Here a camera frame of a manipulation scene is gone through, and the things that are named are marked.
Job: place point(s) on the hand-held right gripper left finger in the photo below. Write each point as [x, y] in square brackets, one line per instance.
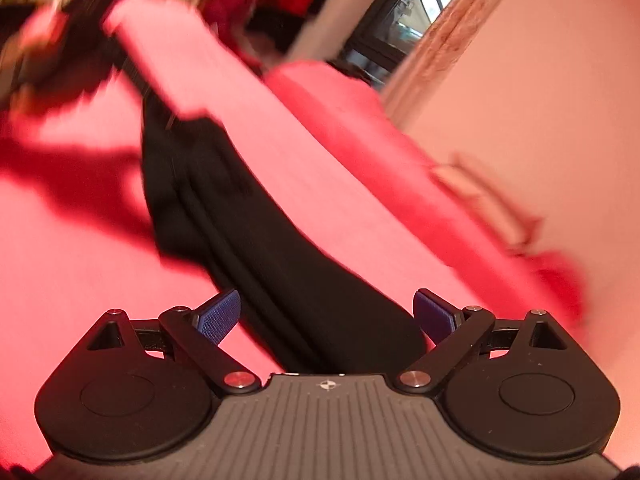
[220, 317]

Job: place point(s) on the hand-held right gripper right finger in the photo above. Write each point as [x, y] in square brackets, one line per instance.
[432, 317]

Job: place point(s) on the black knit pants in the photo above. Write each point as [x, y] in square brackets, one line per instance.
[280, 270]

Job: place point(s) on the pink pillow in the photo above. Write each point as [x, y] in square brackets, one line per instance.
[490, 200]

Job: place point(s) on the light pink fuzzy blanket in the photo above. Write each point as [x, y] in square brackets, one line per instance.
[325, 175]

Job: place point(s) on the red bed sheet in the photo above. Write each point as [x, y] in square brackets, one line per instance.
[350, 120]

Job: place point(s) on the hanging red and dark clothes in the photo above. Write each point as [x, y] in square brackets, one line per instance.
[270, 0]

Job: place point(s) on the window with dark frame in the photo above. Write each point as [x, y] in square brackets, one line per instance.
[400, 15]

